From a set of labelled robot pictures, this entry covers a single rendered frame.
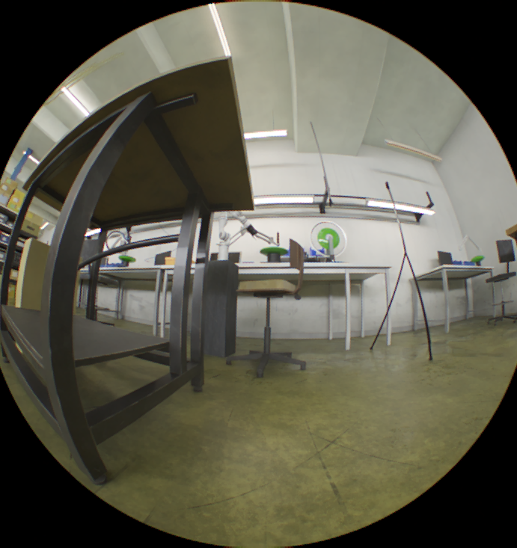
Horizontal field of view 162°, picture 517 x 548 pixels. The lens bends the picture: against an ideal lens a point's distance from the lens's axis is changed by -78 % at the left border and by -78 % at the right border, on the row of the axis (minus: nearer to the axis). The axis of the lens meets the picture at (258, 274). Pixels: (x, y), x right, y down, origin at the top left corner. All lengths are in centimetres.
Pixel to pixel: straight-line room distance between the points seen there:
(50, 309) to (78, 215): 15
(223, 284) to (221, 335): 44
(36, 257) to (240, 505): 139
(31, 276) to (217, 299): 145
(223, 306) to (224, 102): 140
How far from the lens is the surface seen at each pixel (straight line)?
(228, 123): 61
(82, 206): 37
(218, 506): 47
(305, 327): 281
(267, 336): 137
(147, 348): 60
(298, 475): 53
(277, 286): 118
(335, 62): 348
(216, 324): 159
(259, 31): 384
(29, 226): 553
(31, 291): 135
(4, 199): 560
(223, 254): 174
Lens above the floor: 41
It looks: 12 degrees up
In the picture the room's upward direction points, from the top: 2 degrees clockwise
